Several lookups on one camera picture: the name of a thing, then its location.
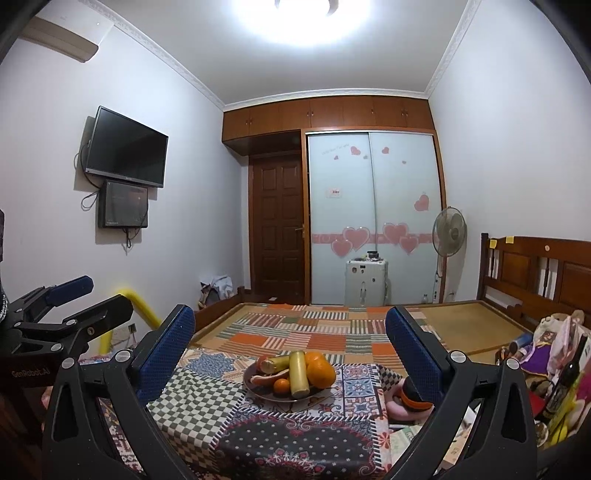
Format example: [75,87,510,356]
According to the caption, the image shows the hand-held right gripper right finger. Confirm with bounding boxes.
[383,305,541,480]

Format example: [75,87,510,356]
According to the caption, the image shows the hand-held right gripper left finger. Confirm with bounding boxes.
[41,304,197,480]

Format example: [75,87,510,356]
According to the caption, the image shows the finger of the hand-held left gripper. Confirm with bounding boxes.
[14,294,134,360]
[7,275,94,325]

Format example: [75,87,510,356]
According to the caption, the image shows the large plain orange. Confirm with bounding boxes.
[305,357,337,389]

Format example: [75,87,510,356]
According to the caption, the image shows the dark purple round plate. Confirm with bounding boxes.
[243,357,337,403]

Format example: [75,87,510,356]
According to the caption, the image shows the long yellow bamboo tube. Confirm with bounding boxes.
[289,350,311,400]

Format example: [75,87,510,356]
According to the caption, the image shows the yellow pipe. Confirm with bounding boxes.
[99,288,162,358]

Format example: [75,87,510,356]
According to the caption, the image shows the pink round toy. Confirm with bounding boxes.
[385,376,435,422]

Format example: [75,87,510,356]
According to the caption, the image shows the patchwork tablecloth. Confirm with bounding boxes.
[81,347,409,480]

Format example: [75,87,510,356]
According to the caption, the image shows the wooden bed footboard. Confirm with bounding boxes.
[193,286,247,330]

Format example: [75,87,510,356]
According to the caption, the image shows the woven bed mat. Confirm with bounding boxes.
[191,299,536,365]

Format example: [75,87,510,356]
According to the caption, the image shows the grey cloth bag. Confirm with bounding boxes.
[199,275,234,309]

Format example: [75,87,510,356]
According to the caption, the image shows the striped patchwork bed blanket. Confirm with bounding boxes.
[191,302,451,365]

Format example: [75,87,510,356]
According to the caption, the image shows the purple cloth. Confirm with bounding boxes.
[522,346,551,373]

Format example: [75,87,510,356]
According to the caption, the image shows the standing electric fan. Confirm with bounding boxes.
[431,207,468,305]

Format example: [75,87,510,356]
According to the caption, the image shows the group of pink heart stickers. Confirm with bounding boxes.
[311,145,437,257]

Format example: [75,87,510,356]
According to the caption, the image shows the wooden bed headboard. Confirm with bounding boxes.
[478,232,591,324]

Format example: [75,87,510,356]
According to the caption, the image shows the dark wine bottle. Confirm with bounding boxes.
[545,335,589,423]

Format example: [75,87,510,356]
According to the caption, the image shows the frosted sliding wardrobe doors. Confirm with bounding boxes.
[302,129,445,306]

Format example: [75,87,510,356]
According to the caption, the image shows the brown wooden door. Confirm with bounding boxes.
[248,154,308,298]

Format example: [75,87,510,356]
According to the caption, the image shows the white air conditioner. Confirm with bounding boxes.
[21,16,100,63]

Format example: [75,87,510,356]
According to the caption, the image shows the wooden overhead cabinets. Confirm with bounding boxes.
[222,96,432,158]

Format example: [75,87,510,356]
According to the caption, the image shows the round ceiling light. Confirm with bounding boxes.
[274,0,375,47]

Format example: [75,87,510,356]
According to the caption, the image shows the black wall box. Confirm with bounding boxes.
[97,180,149,229]

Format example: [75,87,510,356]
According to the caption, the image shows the wall-mounted black television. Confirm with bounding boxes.
[85,106,169,189]

